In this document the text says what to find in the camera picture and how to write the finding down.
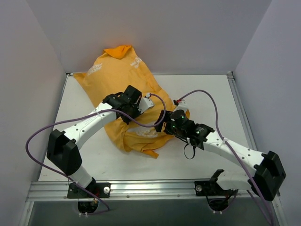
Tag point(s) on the orange Mickey Mouse pillowcase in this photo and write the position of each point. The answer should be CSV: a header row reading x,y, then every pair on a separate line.
x,y
111,73

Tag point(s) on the white pillow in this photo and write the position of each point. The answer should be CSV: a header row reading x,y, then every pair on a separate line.
x,y
144,132

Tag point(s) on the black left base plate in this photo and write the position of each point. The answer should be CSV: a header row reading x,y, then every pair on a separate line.
x,y
100,189

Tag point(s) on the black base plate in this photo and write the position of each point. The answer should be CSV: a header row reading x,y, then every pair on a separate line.
x,y
100,189
202,188

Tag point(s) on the aluminium front rail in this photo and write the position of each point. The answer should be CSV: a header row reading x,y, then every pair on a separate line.
x,y
123,190

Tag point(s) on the aluminium right side rail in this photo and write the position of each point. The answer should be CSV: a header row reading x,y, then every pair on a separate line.
x,y
241,111

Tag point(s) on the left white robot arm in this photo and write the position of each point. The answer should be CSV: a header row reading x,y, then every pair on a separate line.
x,y
64,146

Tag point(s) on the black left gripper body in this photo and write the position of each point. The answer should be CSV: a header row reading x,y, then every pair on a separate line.
x,y
128,113

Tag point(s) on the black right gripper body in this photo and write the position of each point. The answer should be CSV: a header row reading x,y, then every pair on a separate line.
x,y
167,123

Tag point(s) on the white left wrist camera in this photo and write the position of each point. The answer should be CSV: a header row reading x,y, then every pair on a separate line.
x,y
145,103

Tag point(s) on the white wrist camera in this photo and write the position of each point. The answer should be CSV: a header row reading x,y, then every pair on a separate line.
x,y
182,105
145,103

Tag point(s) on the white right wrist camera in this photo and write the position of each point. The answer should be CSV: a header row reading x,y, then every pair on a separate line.
x,y
182,105

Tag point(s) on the aluminium rail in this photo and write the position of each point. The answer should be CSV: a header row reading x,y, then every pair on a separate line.
x,y
241,111
123,190

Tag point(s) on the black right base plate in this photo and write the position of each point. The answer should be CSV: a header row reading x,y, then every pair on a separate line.
x,y
202,188

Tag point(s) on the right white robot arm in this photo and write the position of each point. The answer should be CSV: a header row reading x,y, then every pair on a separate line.
x,y
263,172

